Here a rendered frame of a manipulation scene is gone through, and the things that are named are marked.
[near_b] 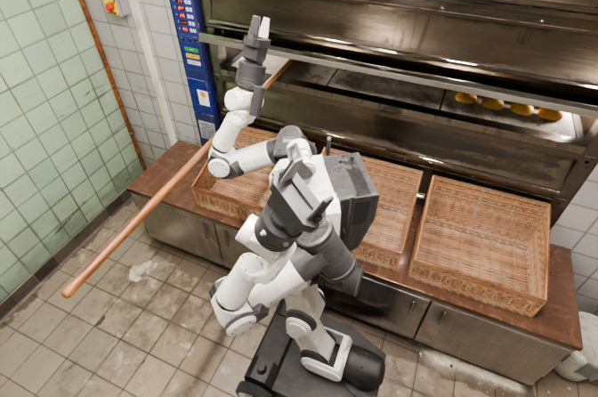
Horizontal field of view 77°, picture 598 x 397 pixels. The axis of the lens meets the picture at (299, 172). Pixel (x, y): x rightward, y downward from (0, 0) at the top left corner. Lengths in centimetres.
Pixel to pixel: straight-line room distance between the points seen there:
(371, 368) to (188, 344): 106
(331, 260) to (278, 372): 122
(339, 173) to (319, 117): 95
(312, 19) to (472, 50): 70
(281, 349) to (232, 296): 125
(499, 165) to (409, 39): 74
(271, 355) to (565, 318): 137
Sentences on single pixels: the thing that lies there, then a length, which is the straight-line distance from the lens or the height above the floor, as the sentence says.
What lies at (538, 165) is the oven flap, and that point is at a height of 103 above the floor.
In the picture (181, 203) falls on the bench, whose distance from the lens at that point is 227.
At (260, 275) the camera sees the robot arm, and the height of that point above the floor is 146.
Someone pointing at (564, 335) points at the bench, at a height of 58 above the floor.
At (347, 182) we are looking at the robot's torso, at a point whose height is 140.
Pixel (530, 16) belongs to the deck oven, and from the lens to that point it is 171.
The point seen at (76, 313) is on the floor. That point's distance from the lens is 278.
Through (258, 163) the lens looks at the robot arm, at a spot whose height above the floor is 131.
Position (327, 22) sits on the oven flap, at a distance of 182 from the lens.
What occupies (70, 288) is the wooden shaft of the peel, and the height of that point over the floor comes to 120.
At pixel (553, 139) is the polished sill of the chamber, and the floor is 118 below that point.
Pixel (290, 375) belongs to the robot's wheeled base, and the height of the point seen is 17.
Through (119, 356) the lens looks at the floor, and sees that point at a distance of 253.
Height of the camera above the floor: 217
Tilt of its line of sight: 42 degrees down
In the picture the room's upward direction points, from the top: straight up
